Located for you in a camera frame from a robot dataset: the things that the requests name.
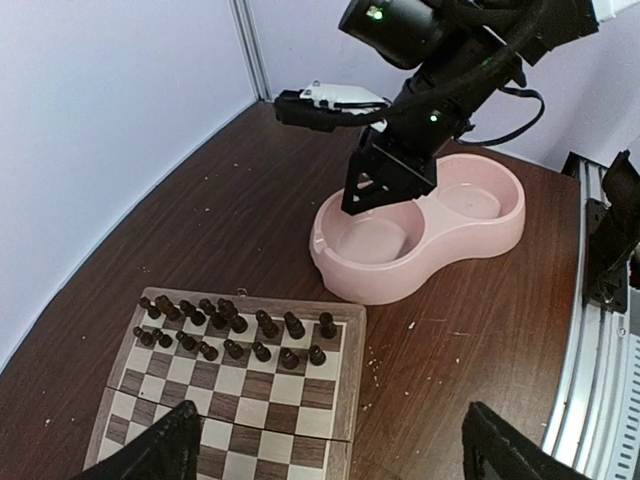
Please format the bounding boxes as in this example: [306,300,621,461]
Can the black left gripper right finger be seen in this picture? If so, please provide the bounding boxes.
[462,402,580,479]

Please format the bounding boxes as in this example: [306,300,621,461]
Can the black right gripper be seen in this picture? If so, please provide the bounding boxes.
[339,1,599,215]

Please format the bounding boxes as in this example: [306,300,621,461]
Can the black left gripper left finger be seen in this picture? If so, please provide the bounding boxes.
[79,400,200,479]

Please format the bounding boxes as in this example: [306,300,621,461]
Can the wooden chess board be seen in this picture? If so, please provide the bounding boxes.
[85,287,366,479]

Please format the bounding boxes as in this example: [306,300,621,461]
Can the dark chess pieces row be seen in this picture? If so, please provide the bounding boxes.
[128,294,343,378]

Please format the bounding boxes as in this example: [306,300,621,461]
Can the pink double pet bowl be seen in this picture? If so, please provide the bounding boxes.
[309,153,526,305]

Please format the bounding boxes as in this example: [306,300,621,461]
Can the aluminium front rail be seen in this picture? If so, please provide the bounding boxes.
[542,153,639,479]

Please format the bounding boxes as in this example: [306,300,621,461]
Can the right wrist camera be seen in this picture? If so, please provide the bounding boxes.
[273,80,391,133]

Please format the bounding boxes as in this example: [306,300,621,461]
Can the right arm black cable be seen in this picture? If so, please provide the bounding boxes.
[309,0,546,147]

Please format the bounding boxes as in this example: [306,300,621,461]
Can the right aluminium frame post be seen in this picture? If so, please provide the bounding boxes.
[229,0,273,102]

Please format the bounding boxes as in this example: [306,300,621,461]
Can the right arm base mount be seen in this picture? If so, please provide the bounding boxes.
[583,150,639,314]

